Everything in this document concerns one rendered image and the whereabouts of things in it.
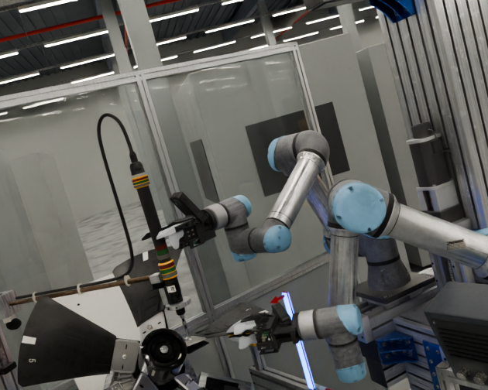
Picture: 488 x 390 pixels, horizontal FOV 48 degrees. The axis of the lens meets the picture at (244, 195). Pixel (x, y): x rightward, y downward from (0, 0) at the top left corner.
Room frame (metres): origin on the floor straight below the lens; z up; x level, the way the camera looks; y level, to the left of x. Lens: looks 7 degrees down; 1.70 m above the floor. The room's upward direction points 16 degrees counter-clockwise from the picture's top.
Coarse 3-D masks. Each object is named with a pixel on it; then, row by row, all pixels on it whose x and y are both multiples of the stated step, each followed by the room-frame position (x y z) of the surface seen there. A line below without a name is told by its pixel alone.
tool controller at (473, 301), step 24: (456, 288) 1.14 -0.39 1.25; (480, 288) 1.10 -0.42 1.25; (432, 312) 1.10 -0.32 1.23; (456, 312) 1.06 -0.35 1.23; (480, 312) 1.03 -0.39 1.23; (456, 336) 1.07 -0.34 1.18; (480, 336) 1.02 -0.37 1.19; (456, 360) 1.11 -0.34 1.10; (480, 360) 1.06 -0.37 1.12; (480, 384) 1.06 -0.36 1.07
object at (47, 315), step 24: (48, 312) 1.37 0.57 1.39; (72, 312) 1.38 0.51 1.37; (48, 336) 1.35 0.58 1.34; (72, 336) 1.36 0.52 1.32; (96, 336) 1.37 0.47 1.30; (24, 360) 1.33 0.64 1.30; (48, 360) 1.34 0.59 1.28; (72, 360) 1.35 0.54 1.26; (96, 360) 1.36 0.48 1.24; (24, 384) 1.32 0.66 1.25
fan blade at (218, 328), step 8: (240, 304) 1.64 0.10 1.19; (248, 304) 1.63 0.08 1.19; (232, 312) 1.60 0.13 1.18; (240, 312) 1.59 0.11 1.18; (248, 312) 1.57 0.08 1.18; (256, 312) 1.57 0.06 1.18; (216, 320) 1.57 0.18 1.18; (224, 320) 1.55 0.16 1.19; (232, 320) 1.52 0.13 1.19; (208, 328) 1.51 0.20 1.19; (216, 328) 1.48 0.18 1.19; (224, 328) 1.47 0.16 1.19; (200, 336) 1.46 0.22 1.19; (208, 336) 1.43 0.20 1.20; (216, 336) 1.42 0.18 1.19
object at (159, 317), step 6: (162, 312) 1.46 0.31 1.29; (150, 318) 1.47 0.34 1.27; (156, 318) 1.46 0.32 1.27; (162, 318) 1.45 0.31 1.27; (144, 324) 1.48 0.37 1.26; (150, 324) 1.46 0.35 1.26; (156, 324) 1.45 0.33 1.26; (162, 324) 1.44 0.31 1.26; (144, 330) 1.47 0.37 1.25; (150, 330) 1.45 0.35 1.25; (144, 336) 1.45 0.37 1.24
